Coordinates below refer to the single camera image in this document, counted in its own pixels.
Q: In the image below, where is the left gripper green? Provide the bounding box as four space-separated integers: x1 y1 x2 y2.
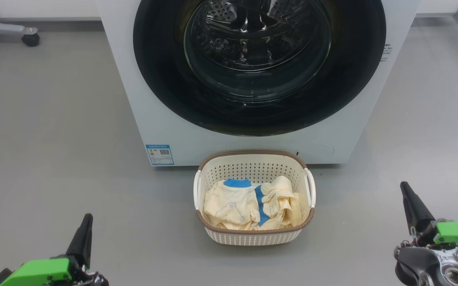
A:
0 213 108 286

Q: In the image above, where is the yellow baby garment blue trim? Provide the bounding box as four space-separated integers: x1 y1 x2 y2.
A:
254 176 303 230

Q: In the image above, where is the yellow bear print baby garment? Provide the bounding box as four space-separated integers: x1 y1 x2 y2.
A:
203 178 260 231

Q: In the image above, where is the black round glass washer door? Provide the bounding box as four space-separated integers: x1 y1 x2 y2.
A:
133 0 387 137

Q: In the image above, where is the white front-load washing machine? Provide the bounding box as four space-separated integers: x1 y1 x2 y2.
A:
96 0 422 167

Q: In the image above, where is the blue white energy label sticker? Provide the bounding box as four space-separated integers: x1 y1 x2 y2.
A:
146 144 174 166

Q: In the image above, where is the cream perforated plastic laundry basket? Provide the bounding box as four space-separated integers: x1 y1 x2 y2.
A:
193 150 316 246

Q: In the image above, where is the white partition panel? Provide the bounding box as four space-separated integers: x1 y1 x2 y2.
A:
416 0 458 16

